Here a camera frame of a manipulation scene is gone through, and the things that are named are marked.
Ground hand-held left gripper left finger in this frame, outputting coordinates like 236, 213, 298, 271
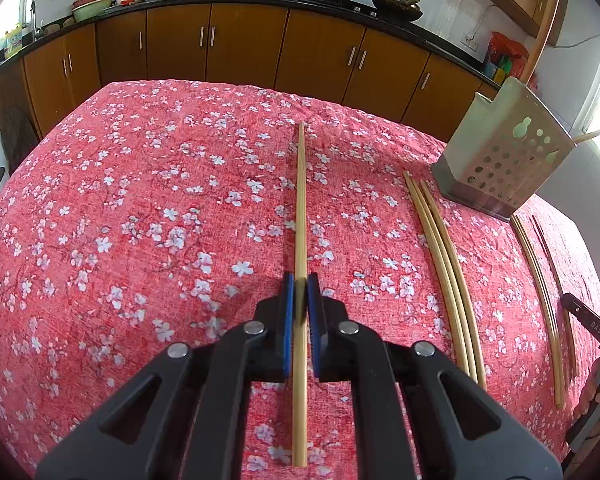
35, 272, 296, 480

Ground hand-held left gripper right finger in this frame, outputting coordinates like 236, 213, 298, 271
306, 272, 566, 480

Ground grey perforated chopstick holder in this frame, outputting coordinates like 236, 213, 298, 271
431, 77, 577, 223

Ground person's right hand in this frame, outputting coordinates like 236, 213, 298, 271
572, 383, 600, 432

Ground red floral tablecloth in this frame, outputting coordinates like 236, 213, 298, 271
0, 79, 600, 480

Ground brown kitchen base cabinets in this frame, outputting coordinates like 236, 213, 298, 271
0, 2, 501, 141

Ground red bag with bottles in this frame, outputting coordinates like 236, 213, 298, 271
482, 31, 530, 86

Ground black kitchen countertop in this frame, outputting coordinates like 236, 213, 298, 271
0, 0, 501, 93

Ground wok with lid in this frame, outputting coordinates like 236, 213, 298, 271
370, 0, 425, 22

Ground green basin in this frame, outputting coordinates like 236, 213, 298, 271
71, 0, 116, 22

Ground metal faucet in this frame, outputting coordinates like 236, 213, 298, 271
29, 1, 44, 41

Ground white power cable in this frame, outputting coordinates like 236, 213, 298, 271
466, 4, 497, 41

